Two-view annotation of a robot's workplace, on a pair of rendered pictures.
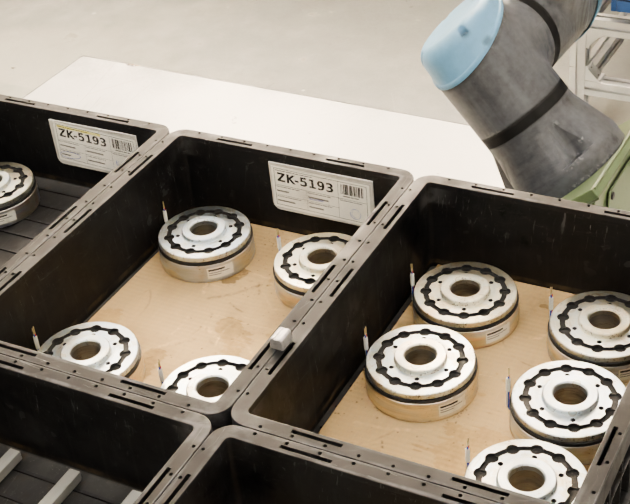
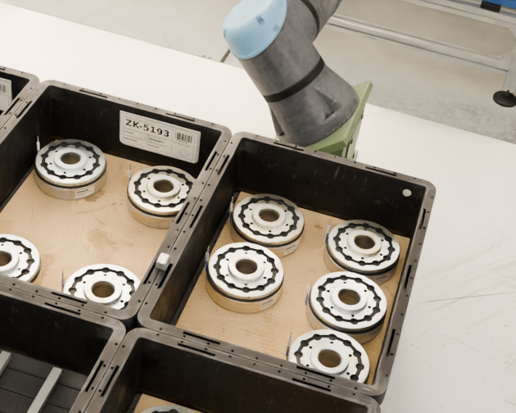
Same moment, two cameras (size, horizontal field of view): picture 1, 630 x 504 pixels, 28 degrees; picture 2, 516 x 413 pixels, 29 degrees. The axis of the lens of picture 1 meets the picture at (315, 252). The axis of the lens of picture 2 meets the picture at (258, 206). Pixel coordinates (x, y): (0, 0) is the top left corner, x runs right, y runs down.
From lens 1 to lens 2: 0.30 m
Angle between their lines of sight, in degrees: 17
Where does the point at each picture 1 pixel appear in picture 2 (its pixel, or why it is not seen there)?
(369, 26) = not seen: outside the picture
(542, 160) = (307, 115)
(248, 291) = (106, 208)
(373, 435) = (216, 323)
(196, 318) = (71, 229)
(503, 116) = (282, 82)
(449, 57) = (248, 38)
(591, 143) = (341, 105)
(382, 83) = not seen: outside the picture
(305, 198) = (146, 138)
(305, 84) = not seen: outside the picture
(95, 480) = (20, 358)
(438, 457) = (262, 339)
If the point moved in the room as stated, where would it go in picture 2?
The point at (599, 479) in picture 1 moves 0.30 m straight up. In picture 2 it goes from (388, 366) to (450, 165)
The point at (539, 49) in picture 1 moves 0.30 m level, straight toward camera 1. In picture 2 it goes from (308, 34) to (324, 152)
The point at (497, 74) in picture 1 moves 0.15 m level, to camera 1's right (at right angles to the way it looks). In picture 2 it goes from (281, 52) to (371, 47)
